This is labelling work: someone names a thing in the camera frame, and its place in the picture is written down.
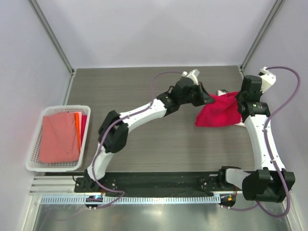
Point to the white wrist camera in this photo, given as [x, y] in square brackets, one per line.
[268, 79]
[193, 75]

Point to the white slotted cable duct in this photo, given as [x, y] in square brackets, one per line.
[102, 200]

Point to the left aluminium frame post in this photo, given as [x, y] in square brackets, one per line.
[46, 26]

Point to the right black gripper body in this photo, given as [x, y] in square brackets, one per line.
[238, 97]

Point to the right aluminium frame post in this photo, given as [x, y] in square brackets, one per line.
[261, 33]

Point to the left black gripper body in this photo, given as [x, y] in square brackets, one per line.
[195, 96]

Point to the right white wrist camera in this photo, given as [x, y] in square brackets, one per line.
[268, 79]

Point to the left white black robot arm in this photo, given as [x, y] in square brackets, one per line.
[113, 132]

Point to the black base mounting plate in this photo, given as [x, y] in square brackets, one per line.
[167, 184]

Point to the magenta pink t shirt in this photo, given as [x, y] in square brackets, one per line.
[222, 113]

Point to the white printed folded t shirt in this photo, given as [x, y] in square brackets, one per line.
[223, 92]

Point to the aluminium frame post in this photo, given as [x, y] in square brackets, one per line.
[261, 33]
[46, 26]

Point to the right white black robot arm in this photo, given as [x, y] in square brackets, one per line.
[270, 181]

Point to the dark pink t shirt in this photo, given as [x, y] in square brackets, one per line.
[83, 125]

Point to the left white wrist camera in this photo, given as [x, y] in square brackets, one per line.
[193, 75]

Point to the orange t shirt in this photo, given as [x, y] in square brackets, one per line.
[78, 117]

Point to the salmon pink t shirt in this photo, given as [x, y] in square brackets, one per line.
[59, 140]

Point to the white plastic laundry basket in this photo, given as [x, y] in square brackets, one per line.
[32, 161]

